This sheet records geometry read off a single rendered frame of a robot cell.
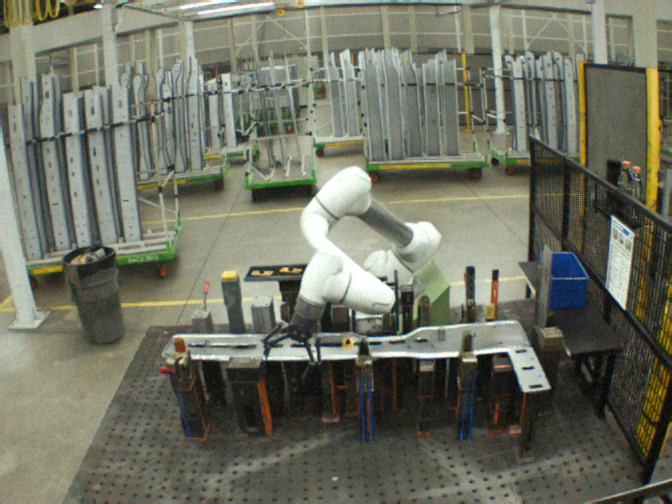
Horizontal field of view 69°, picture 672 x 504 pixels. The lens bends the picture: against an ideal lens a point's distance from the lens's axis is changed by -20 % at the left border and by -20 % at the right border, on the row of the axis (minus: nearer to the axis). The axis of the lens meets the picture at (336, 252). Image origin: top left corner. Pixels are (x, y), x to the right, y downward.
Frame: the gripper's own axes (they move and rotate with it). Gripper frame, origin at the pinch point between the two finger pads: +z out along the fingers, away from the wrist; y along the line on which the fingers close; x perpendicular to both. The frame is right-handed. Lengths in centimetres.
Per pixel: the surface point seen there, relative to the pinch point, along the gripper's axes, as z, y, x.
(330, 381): 6.9, -17.9, -23.6
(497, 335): -31, -69, -23
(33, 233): 115, 294, -353
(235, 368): 9.0, 15.4, -6.9
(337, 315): -13.1, -12.3, -41.0
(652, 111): -182, -165, -150
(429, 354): -18, -45, -15
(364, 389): -1.2, -27.5, -5.8
